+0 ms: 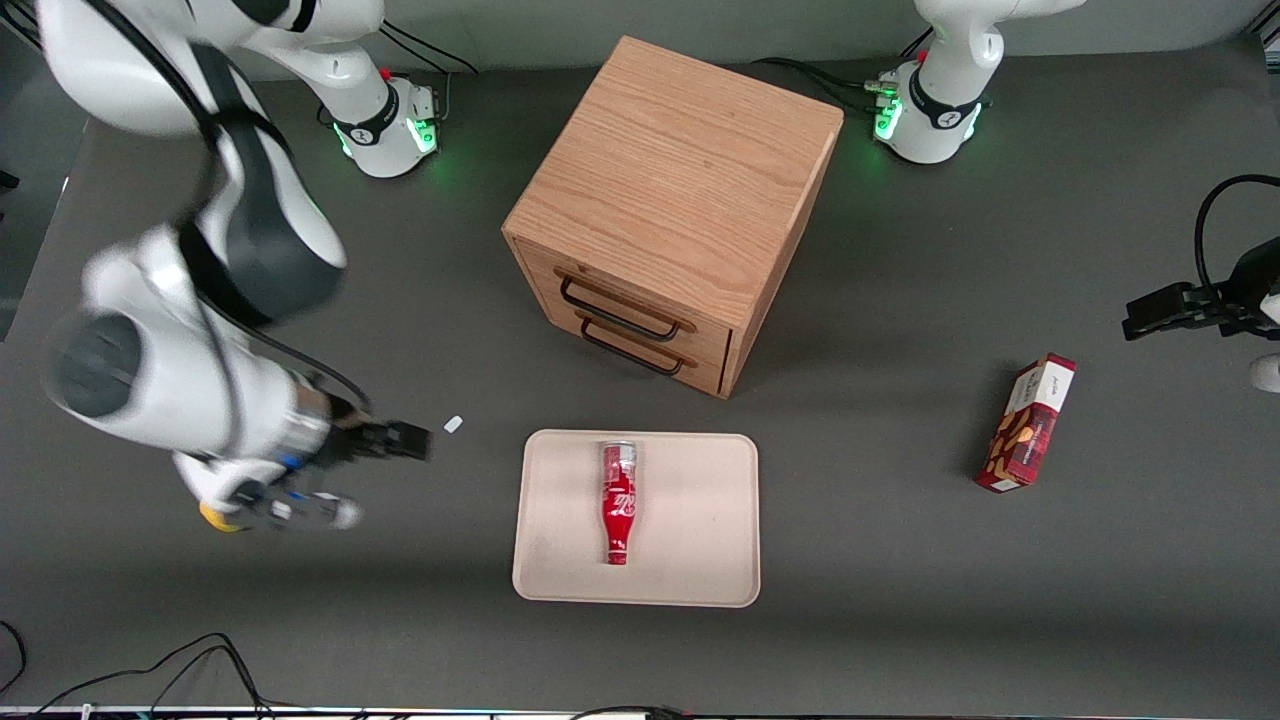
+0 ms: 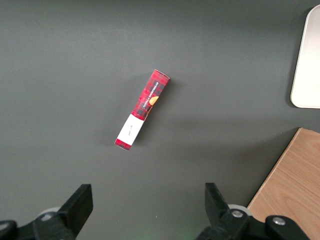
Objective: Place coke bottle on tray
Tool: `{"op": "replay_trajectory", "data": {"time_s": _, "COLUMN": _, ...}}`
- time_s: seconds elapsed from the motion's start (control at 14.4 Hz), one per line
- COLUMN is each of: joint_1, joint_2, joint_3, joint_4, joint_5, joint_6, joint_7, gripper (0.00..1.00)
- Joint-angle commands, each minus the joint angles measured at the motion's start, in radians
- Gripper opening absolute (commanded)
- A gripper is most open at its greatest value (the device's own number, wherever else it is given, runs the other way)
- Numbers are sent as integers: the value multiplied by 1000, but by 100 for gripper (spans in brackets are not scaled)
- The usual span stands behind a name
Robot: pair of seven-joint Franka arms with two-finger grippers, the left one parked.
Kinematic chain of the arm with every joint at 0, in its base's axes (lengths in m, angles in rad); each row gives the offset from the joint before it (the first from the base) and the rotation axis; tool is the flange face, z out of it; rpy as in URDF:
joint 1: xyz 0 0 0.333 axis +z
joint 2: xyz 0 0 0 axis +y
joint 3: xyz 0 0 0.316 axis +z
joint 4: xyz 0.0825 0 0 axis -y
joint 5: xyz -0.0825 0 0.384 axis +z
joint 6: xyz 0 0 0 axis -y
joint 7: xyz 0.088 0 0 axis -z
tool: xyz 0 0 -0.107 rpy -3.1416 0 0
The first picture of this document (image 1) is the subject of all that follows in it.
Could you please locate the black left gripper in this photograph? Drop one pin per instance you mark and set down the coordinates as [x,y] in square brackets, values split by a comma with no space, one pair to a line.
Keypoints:
[1243,296]

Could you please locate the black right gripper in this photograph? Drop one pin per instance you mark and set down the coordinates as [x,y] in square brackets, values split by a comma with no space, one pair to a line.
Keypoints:
[352,443]

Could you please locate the red coke bottle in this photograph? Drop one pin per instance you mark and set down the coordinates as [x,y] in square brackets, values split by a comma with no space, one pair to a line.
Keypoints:
[619,500]

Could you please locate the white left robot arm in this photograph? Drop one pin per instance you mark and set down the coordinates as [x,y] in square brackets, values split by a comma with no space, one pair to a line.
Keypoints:
[940,100]

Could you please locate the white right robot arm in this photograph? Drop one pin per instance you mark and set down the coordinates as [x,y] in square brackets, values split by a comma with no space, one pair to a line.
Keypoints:
[150,390]

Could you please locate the beige rectangular tray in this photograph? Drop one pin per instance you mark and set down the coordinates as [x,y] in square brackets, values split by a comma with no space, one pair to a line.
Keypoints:
[700,520]

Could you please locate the red snack box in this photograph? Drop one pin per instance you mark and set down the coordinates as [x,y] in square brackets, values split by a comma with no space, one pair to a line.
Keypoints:
[1030,430]

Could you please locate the yellow round object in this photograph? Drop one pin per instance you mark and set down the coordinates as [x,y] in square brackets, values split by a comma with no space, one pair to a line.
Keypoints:
[215,520]

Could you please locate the wooden drawer cabinet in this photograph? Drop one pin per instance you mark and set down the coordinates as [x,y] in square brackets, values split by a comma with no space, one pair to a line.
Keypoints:
[680,170]

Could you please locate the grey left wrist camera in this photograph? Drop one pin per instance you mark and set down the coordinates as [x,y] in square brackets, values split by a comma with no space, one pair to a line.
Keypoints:
[1267,373]

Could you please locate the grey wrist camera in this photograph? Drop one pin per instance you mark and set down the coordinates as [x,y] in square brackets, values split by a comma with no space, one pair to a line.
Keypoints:
[1267,373]
[300,508]

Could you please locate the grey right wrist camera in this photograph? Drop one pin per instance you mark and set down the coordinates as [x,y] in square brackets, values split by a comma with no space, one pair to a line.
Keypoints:
[300,508]

